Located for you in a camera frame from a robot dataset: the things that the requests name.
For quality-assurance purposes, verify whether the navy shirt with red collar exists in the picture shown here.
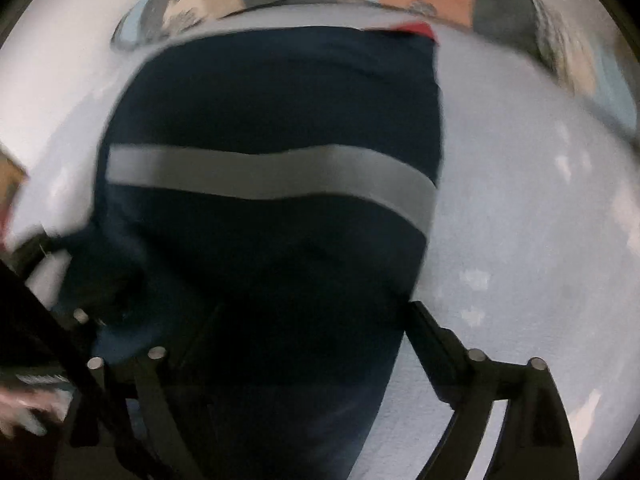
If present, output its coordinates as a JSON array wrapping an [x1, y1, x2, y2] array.
[[52, 21, 446, 480]]

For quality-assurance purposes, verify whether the light blue cloud bedsheet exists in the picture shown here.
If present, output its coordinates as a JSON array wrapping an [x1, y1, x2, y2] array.
[[10, 5, 640, 480]]

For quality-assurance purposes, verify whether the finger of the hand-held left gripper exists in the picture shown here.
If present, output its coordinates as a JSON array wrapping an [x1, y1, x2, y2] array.
[[0, 259, 151, 480]]

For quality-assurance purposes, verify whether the person's left hand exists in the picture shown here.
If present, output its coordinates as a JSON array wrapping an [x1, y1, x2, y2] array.
[[0, 389, 68, 438]]

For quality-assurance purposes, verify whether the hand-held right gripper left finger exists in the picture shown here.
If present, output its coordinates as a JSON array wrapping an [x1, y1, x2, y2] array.
[[70, 304, 228, 480]]

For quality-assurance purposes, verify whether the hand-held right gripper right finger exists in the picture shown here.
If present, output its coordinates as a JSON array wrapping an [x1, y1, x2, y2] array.
[[406, 301, 581, 480]]

